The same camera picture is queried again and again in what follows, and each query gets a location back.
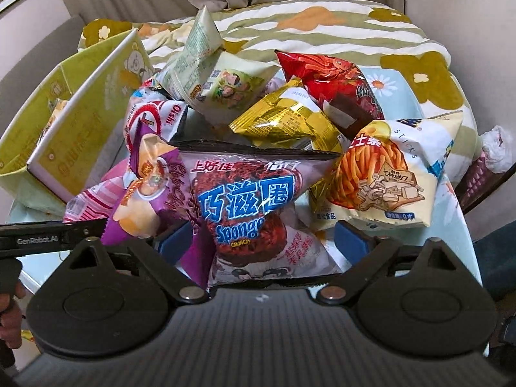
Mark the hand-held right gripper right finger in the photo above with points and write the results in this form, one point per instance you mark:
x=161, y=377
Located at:
x=354, y=238

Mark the yellow snack bag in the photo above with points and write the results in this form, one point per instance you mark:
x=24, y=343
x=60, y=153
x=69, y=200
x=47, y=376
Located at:
x=282, y=123

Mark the dark teal cloth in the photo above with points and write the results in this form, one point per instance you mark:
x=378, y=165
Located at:
x=502, y=262

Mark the striped floral blanket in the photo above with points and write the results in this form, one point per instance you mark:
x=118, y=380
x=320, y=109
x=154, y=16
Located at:
x=322, y=28

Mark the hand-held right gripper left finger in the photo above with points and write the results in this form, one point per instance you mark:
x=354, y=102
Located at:
x=174, y=238

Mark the red and white snack bag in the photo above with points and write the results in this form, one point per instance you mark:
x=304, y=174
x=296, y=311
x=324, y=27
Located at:
x=151, y=115

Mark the yellow-green cardboard box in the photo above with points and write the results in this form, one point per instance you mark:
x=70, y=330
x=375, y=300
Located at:
x=76, y=125

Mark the light blue daisy cloth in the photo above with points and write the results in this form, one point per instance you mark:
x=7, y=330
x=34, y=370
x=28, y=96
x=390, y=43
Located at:
x=455, y=217

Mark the pink striped snack bag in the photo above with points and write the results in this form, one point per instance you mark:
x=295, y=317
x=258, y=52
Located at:
x=90, y=203

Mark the purple potato chip bag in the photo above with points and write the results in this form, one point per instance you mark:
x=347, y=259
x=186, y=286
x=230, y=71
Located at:
x=149, y=185

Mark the white plastic bag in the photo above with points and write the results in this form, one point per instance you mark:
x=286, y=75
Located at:
x=492, y=141

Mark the grey upholstered headboard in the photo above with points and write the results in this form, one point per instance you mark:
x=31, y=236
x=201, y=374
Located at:
x=36, y=48

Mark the black metal bar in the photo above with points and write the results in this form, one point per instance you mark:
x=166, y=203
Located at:
x=490, y=191

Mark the white french fry snack bag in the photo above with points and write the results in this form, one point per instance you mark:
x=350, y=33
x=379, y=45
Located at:
x=379, y=169

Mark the person's left hand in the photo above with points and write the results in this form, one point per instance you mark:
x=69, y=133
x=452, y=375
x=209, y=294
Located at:
x=11, y=318

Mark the red shrimp stick bag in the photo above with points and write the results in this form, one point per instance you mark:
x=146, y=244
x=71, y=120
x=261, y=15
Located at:
x=322, y=76

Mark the pale green cartoon snack bag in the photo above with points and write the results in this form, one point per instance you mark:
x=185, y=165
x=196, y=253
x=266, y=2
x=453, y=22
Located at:
x=209, y=72

